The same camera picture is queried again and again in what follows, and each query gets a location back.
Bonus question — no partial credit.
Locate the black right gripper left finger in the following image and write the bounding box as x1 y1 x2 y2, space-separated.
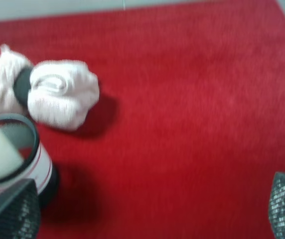
0 179 40 239

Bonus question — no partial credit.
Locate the white black-rimmed cylinder container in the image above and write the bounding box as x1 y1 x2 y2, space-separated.
0 114 59 208

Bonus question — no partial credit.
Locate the pink rolled towel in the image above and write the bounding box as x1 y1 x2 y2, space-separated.
0 44 100 131

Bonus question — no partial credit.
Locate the black band on towel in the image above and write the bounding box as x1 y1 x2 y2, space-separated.
12 67 33 108

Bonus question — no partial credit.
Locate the red carpet mat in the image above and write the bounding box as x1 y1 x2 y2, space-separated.
0 0 285 239

